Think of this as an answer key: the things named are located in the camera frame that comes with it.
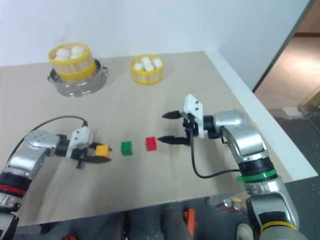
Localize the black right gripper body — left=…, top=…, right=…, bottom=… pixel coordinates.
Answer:
left=181, top=113, right=200, bottom=148

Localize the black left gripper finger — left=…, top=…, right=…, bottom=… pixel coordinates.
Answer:
left=92, top=141, right=113, bottom=152
left=83, top=154, right=113, bottom=165

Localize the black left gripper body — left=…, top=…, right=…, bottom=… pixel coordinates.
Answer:
left=70, top=146, right=98, bottom=170

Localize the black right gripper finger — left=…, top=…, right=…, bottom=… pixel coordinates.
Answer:
left=162, top=110, right=186, bottom=120
left=156, top=135, right=187, bottom=146

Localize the yellow cube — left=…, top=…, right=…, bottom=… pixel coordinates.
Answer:
left=95, top=145, right=111, bottom=159

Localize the red cube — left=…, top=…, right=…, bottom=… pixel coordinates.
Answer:
left=145, top=136, right=158, bottom=152

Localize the green cube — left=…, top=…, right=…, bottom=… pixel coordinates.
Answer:
left=120, top=141, right=134, bottom=157

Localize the small yellow bamboo steamer basket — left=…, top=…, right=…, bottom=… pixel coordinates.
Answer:
left=129, top=53, right=165, bottom=86

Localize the clear glass pot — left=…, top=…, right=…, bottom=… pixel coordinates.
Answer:
left=46, top=59, right=110, bottom=98

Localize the large yellow bamboo steamer basket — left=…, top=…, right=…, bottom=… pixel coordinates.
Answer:
left=47, top=41, right=98, bottom=85

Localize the orange plastic part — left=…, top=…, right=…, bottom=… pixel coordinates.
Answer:
left=183, top=208, right=197, bottom=238

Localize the white round steamed bun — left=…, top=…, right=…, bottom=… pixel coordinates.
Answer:
left=70, top=45, right=86, bottom=57
left=55, top=48, right=71, bottom=61

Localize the white round object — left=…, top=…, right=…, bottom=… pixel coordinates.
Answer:
left=236, top=223, right=256, bottom=240

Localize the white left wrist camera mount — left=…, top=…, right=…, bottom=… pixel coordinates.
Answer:
left=67, top=126, right=95, bottom=160

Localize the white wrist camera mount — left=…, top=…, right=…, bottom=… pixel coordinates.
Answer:
left=180, top=93, right=209, bottom=139
left=67, top=126, right=95, bottom=160

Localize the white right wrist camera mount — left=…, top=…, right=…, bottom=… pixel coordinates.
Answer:
left=180, top=93, right=209, bottom=139

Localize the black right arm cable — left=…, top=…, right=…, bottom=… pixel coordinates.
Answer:
left=188, top=129, right=241, bottom=180

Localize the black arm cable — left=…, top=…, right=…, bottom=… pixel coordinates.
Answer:
left=188, top=129, right=241, bottom=180
left=31, top=114, right=89, bottom=132

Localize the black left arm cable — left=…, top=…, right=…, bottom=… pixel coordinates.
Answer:
left=31, top=114, right=89, bottom=132

